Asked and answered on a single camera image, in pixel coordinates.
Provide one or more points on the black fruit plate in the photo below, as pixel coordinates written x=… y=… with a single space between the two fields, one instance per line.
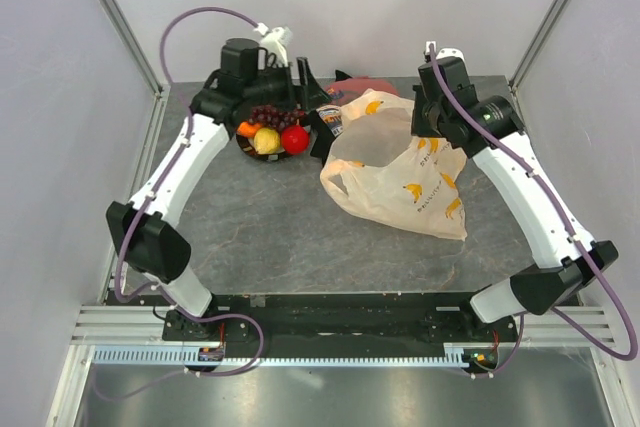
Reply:
x=246 y=146

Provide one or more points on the red apple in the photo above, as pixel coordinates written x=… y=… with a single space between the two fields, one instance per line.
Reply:
x=294 y=139

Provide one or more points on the right aluminium frame post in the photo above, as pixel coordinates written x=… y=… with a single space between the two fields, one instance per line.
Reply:
x=543 y=32

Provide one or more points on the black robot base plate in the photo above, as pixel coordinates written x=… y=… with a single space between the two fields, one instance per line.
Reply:
x=283 y=320

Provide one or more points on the grey slotted cable duct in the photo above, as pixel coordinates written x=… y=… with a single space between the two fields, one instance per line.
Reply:
x=195 y=356

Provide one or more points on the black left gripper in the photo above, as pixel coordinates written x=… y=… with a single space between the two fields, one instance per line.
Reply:
x=307 y=95

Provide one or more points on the red printed folded t-shirt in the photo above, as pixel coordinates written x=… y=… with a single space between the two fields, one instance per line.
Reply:
x=350 y=89

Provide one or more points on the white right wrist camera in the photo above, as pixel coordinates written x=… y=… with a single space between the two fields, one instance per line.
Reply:
x=434 y=54

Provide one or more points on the orange fruit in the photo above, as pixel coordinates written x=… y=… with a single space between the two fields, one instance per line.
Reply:
x=248 y=130

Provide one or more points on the yellow pear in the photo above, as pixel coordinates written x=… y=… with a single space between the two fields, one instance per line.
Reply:
x=267 y=141

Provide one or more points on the beige banana print plastic bag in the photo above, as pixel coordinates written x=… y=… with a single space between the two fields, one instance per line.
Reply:
x=376 y=169

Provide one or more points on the aluminium cross rail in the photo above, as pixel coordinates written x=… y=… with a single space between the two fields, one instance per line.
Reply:
x=123 y=325

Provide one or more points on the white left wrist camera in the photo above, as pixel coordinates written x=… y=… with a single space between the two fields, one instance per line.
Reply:
x=275 y=41

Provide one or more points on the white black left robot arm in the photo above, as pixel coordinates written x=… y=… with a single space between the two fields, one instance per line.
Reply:
x=144 y=229

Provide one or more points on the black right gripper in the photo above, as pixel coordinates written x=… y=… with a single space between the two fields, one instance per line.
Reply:
x=419 y=127

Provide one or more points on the aluminium frame post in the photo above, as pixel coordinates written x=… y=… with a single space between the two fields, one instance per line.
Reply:
x=131 y=44
x=543 y=32

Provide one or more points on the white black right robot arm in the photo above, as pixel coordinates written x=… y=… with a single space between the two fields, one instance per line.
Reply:
x=565 y=255

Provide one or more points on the black folded garment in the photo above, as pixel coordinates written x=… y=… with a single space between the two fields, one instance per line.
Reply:
x=322 y=139

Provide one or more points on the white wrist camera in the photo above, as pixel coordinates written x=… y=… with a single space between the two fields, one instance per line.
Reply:
x=275 y=41
x=434 y=54

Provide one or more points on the left aluminium frame post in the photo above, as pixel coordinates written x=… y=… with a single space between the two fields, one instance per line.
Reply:
x=131 y=44

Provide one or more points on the dark purple grape bunch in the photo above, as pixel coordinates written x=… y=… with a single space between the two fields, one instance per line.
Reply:
x=275 y=118

